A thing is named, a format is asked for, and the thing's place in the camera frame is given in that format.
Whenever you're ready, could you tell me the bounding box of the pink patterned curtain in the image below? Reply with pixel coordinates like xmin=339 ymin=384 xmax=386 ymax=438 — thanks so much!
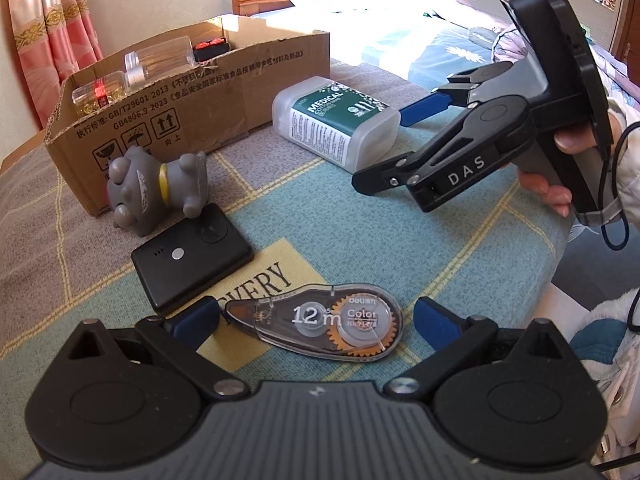
xmin=0 ymin=0 xmax=104 ymax=127

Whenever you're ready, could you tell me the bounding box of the clear plastic jar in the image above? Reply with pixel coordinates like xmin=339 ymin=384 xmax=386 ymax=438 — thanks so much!
xmin=123 ymin=36 xmax=197 ymax=86

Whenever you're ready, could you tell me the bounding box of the white container with green label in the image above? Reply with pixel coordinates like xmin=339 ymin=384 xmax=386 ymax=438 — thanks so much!
xmin=271 ymin=76 xmax=402 ymax=174

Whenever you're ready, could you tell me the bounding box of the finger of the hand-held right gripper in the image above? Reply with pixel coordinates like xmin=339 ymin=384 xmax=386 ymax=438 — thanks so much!
xmin=351 ymin=104 xmax=496 ymax=197
xmin=399 ymin=61 xmax=517 ymax=129

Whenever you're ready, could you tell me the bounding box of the grey toy dog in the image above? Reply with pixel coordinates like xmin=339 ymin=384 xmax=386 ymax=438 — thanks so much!
xmin=105 ymin=145 xmax=210 ymax=239

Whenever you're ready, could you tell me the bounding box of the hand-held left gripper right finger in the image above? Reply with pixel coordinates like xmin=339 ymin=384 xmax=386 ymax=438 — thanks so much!
xmin=382 ymin=296 xmax=569 ymax=404

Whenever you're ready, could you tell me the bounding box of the light blue floral bedding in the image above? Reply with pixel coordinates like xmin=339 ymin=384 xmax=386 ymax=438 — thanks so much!
xmin=280 ymin=0 xmax=511 ymax=87

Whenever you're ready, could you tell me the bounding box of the small clear bottle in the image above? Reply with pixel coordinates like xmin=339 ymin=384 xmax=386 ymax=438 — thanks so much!
xmin=71 ymin=71 xmax=129 ymax=116

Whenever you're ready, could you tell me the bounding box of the person's right forearm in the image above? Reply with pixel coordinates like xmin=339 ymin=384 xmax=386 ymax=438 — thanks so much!
xmin=606 ymin=97 xmax=640 ymax=202

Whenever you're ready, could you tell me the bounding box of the person's right hand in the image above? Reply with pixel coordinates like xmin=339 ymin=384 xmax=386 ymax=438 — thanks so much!
xmin=517 ymin=128 xmax=591 ymax=219

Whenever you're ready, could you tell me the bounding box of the checked tablecloth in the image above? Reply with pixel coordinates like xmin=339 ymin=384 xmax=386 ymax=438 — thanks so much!
xmin=0 ymin=57 xmax=574 ymax=362

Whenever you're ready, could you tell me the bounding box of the cardboard box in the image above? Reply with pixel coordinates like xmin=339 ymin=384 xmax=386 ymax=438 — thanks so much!
xmin=44 ymin=15 xmax=332 ymax=217

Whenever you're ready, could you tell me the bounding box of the grey floral quilt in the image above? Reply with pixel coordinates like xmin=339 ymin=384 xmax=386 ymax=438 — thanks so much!
xmin=487 ymin=22 xmax=640 ymax=111

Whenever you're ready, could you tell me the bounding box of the black block with red buttons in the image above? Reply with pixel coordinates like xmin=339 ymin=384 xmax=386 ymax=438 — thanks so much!
xmin=192 ymin=36 xmax=232 ymax=64

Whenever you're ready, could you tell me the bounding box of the person's white jacket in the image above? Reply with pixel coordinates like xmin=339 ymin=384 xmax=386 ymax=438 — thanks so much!
xmin=570 ymin=287 xmax=640 ymax=466

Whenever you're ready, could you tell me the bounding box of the clear correction tape dispenser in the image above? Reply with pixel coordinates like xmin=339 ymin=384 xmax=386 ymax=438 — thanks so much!
xmin=222 ymin=282 xmax=404 ymax=361

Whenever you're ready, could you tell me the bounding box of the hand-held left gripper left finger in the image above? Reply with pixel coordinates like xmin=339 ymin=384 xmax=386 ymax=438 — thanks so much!
xmin=65 ymin=296 xmax=251 ymax=404

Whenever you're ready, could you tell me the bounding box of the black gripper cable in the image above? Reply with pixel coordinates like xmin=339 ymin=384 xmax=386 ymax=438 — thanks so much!
xmin=599 ymin=120 xmax=640 ymax=251

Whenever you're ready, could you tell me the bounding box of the black power bank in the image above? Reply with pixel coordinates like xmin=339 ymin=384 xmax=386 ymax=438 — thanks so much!
xmin=131 ymin=203 xmax=255 ymax=316

